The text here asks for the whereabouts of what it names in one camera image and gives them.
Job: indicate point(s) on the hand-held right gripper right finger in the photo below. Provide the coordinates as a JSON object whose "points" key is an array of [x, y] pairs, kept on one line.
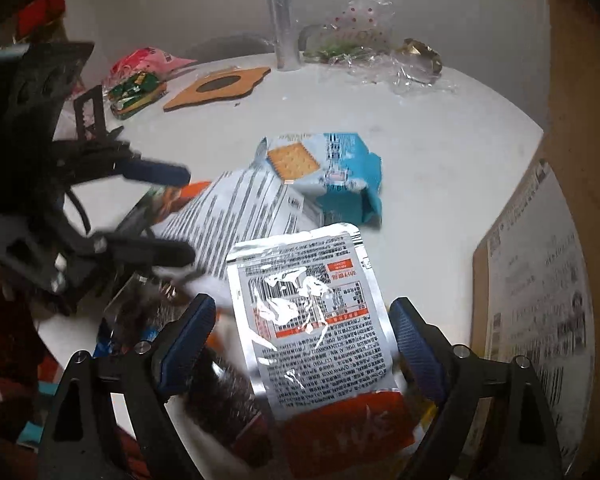
{"points": [[415, 345]]}

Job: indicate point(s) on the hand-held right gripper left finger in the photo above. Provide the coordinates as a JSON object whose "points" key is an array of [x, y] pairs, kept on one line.
{"points": [[190, 340]]}

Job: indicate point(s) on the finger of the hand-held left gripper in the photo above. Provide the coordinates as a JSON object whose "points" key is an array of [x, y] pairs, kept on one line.
{"points": [[165, 252], [155, 172]]}

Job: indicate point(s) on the yellow cracker packet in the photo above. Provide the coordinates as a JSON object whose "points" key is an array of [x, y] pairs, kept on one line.
{"points": [[422, 417]]}

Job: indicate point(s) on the white text-printed snack bag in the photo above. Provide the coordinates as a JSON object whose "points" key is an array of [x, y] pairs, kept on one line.
{"points": [[240, 215]]}

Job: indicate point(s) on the silver and orange snack pouch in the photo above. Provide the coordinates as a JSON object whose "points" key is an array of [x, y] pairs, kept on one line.
{"points": [[310, 320]]}

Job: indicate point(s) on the blue cracker packet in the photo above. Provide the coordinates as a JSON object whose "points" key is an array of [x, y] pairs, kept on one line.
{"points": [[345, 180]]}

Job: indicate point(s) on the clear-wrapped dark snack packet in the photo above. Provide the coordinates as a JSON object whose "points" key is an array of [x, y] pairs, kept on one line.
{"points": [[135, 305]]}

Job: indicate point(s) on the dark brown snack packet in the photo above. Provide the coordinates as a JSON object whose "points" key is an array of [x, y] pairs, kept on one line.
{"points": [[230, 400]]}

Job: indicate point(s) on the red bag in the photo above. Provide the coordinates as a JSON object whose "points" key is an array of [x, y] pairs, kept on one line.
{"points": [[40, 10]]}

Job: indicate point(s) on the green snack packet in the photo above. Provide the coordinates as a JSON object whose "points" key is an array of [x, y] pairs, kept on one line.
{"points": [[135, 92]]}

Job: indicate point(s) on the pink snack bag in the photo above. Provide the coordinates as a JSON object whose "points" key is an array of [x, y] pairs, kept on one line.
{"points": [[145, 60]]}

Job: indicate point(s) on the wooden coaster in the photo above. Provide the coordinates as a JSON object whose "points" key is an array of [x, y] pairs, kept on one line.
{"points": [[252, 77]]}

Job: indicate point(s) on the clear plastic film roll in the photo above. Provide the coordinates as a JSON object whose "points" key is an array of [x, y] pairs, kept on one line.
{"points": [[280, 10]]}

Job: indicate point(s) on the polka-dot clear plastic bag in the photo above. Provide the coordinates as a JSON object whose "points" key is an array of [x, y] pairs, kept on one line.
{"points": [[360, 20]]}

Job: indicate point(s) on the crumpled clear plastic wrap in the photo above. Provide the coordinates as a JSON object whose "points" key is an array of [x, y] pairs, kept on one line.
{"points": [[405, 80]]}

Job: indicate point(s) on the cardboard box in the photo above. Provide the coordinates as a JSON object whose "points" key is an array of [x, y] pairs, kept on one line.
{"points": [[565, 110]]}

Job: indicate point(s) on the gold foil wrapper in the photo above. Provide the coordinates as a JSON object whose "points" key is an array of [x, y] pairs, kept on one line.
{"points": [[420, 52]]}

